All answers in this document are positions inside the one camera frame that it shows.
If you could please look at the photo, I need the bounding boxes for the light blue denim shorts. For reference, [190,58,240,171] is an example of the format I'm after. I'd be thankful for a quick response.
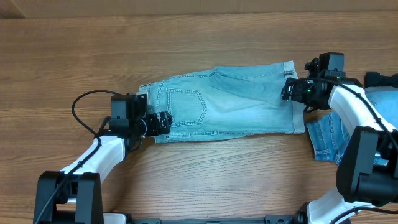
[139,61,305,143]

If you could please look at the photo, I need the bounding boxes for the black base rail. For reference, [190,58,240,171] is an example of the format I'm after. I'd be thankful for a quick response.
[102,213,299,224]

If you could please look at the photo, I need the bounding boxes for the black folded garment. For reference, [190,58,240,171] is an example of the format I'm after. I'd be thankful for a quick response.
[364,72,398,88]

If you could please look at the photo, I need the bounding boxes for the darker blue denim shorts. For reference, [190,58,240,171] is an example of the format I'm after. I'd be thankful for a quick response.
[307,87,397,164]

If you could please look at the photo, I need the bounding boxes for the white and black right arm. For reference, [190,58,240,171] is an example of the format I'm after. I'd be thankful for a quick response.
[281,52,397,223]

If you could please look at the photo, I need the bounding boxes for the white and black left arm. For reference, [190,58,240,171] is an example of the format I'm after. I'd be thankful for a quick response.
[33,91,173,224]

